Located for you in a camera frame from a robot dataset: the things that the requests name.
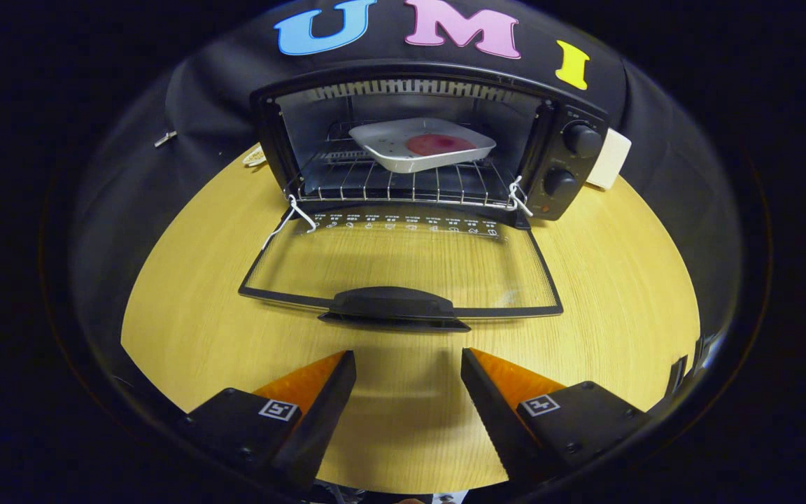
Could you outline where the pink round ham slice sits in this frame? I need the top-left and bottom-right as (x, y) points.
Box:
(405, 134), (478, 157)

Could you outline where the black toaster oven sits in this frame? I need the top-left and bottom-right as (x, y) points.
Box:
(238, 62), (610, 333)

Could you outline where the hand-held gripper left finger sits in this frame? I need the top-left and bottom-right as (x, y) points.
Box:
(179, 350), (358, 491)

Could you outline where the white square plate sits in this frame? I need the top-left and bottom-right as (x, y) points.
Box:
(348, 117), (497, 174)

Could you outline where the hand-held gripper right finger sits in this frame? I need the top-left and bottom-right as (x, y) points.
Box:
(460, 348), (652, 484)

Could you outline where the white bread toaster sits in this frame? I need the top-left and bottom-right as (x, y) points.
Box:
(585, 128), (632, 191)

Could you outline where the white string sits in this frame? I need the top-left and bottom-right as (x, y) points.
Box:
(261, 194), (318, 251)
(507, 176), (534, 217)

